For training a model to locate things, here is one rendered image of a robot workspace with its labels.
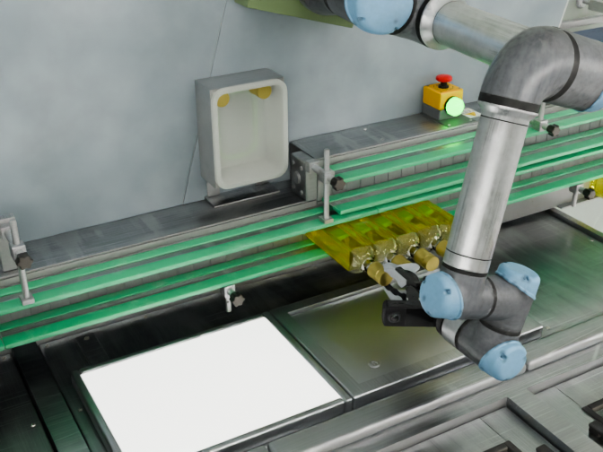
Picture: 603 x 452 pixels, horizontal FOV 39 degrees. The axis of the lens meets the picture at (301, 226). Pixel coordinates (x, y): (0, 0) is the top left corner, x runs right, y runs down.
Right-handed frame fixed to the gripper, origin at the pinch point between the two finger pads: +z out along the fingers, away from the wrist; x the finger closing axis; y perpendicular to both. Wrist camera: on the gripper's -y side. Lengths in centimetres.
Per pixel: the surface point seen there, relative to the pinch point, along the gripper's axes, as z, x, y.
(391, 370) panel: -12.7, -12.6, -6.5
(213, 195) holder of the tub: 39.6, 6.9, -19.5
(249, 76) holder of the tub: 37, 34, -11
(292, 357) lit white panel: 0.3, -12.1, -21.3
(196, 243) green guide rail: 24.8, 4.5, -30.1
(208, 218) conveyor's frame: 30.7, 6.3, -24.6
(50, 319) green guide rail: 24, -3, -62
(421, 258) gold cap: 1.3, 0.7, 10.0
